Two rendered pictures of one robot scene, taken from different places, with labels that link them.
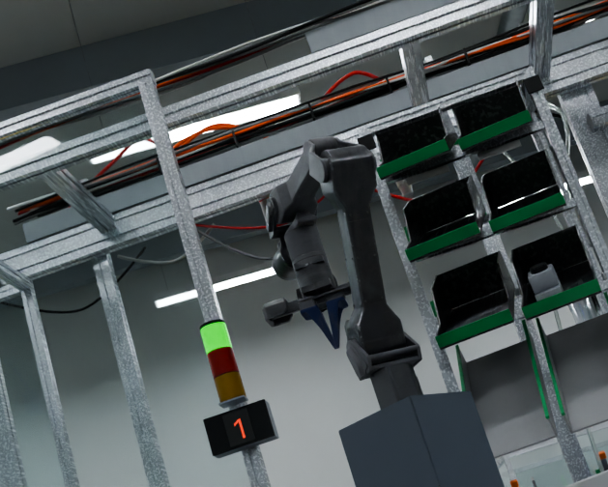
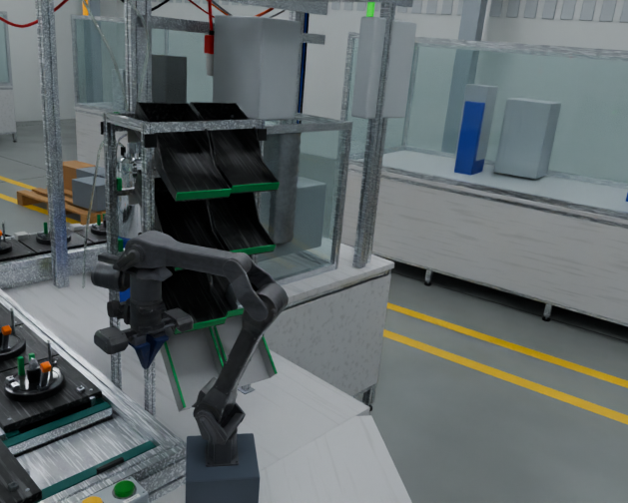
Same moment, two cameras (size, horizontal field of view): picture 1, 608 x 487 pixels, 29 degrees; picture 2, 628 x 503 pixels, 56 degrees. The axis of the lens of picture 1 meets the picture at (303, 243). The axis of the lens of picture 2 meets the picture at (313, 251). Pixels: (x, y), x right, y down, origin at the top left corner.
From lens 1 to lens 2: 1.54 m
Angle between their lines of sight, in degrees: 64
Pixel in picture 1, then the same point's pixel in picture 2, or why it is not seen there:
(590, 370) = (232, 336)
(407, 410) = (254, 484)
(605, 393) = not seen: hidden behind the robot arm
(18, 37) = not seen: outside the picture
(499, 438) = (188, 391)
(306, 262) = (152, 308)
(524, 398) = (199, 356)
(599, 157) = (138, 47)
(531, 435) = not seen: hidden behind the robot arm
